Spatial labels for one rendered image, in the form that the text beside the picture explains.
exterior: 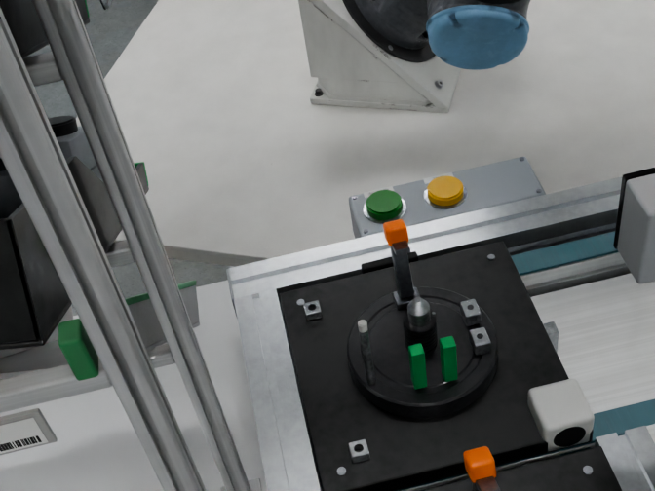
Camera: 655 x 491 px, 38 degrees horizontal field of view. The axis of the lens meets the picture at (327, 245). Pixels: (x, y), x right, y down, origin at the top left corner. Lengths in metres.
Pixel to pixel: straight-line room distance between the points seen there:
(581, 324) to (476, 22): 0.36
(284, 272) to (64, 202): 0.62
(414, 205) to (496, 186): 0.09
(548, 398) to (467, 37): 0.46
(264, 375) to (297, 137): 0.49
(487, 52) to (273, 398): 0.49
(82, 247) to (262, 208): 0.81
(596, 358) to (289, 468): 0.32
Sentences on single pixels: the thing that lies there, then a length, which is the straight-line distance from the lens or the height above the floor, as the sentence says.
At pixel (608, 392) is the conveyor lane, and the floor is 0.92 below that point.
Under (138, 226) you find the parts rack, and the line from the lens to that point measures 0.67.
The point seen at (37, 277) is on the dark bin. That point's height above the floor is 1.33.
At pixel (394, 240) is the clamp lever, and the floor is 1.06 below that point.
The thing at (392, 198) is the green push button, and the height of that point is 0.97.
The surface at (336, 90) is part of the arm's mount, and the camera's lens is 1.36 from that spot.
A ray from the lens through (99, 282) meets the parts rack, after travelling 0.46.
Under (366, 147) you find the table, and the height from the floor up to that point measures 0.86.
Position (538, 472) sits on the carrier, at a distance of 0.84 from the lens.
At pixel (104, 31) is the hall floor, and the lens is 3.36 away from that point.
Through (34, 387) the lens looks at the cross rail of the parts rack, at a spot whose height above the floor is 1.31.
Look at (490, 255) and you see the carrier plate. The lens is 0.99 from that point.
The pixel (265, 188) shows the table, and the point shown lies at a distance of 1.26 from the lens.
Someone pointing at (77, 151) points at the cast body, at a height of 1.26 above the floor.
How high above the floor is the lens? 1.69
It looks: 46 degrees down
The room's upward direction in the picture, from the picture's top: 10 degrees counter-clockwise
